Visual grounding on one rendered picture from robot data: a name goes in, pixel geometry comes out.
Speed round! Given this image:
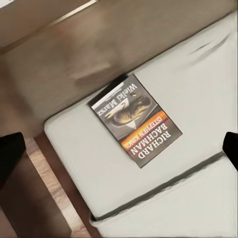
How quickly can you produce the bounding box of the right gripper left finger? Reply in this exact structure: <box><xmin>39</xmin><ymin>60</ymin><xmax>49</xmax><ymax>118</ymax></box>
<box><xmin>0</xmin><ymin>132</ymin><xmax>26</xmax><ymax>191</ymax></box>

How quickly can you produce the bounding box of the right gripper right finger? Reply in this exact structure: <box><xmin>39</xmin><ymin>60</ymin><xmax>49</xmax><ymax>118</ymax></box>
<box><xmin>222</xmin><ymin>132</ymin><xmax>238</xmax><ymax>171</ymax></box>

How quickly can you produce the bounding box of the hardback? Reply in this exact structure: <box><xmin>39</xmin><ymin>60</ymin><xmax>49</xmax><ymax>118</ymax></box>
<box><xmin>91</xmin><ymin>74</ymin><xmax>182</xmax><ymax>169</ymax></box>

